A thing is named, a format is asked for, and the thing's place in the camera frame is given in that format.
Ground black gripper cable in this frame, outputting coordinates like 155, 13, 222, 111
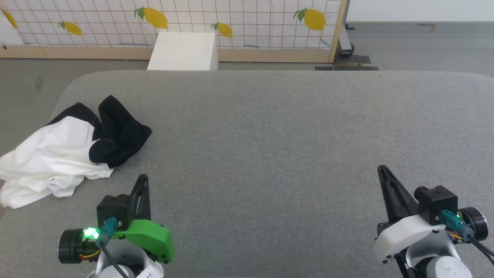
441, 210, 494, 267
96, 217, 130, 278

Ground black floor plates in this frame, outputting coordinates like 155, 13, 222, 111
315, 55, 379, 71

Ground lemon pattern grid panel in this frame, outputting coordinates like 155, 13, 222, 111
0, 0, 348, 64

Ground white box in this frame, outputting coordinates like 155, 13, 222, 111
147, 32, 219, 71

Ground white and black shirt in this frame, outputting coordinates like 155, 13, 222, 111
0, 95, 152, 209

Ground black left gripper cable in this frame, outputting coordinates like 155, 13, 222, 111
96, 217, 130, 278

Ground metal leg with caster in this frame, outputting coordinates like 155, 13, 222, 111
337, 0, 355, 58

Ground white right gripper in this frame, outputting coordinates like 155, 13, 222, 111
374, 165, 489, 264

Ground lemon print screen fabric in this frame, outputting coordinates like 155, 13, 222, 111
0, 0, 342, 51

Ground grey fabric sofa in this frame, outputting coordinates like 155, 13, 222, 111
0, 69, 494, 278

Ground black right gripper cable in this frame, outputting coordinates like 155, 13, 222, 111
441, 210, 494, 267

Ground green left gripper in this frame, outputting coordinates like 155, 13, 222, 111
58, 175, 174, 264

